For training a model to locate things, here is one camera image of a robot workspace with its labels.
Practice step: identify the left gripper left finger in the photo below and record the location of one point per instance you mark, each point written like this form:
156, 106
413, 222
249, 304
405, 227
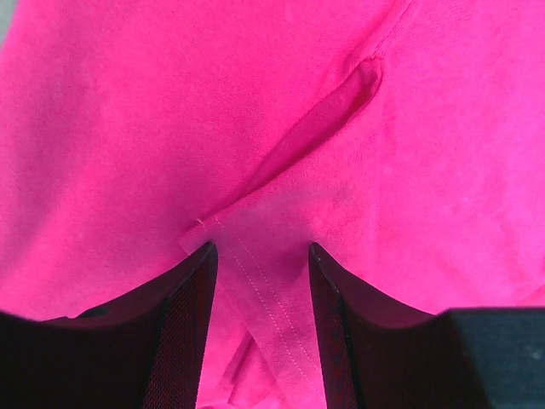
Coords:
144, 349

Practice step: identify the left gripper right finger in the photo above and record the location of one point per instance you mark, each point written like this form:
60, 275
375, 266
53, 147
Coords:
377, 352

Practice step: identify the crimson red t shirt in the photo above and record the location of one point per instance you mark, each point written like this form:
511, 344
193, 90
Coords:
405, 137

